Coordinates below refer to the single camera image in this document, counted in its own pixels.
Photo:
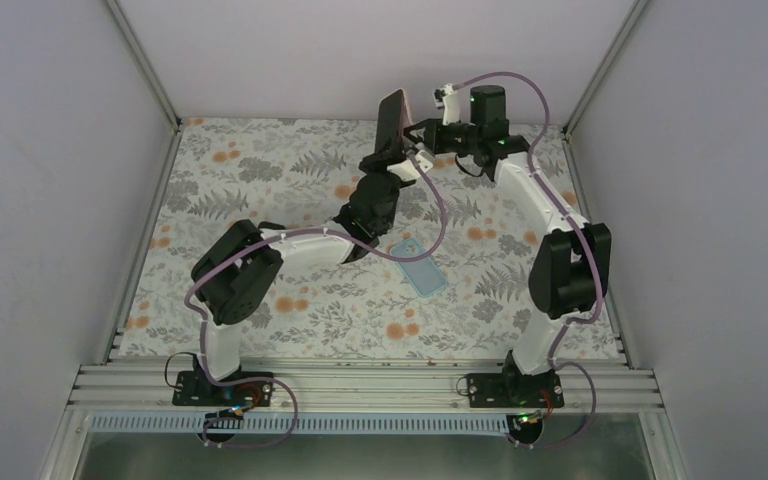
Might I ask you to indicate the white slotted cable duct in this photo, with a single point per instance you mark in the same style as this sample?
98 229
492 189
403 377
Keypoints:
306 423

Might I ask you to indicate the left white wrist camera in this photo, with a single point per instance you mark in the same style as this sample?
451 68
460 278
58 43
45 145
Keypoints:
413 167

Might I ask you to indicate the black phone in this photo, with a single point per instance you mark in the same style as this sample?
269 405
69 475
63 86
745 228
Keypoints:
389 129

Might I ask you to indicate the beige phone case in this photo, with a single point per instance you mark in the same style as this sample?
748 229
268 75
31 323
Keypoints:
405 117

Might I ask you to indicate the floral patterned table mat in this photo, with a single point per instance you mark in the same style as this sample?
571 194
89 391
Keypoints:
298 173

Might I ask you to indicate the aluminium mounting rail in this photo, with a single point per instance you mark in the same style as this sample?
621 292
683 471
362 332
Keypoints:
329 386

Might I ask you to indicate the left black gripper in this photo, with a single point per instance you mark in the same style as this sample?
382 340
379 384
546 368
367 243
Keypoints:
369 165

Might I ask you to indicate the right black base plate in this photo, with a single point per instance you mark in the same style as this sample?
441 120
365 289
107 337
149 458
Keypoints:
498 390

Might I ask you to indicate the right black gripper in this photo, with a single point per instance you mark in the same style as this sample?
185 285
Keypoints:
433 141

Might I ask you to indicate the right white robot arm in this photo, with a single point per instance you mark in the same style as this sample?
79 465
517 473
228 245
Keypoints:
568 278

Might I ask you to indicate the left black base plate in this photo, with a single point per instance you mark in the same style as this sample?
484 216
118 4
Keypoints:
250 389

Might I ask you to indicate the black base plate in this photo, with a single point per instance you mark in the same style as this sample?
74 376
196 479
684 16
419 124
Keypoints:
498 390
250 389

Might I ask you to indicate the light blue phone case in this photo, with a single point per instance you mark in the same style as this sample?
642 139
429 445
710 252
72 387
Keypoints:
423 275

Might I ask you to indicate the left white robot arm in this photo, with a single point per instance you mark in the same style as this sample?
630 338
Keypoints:
234 276

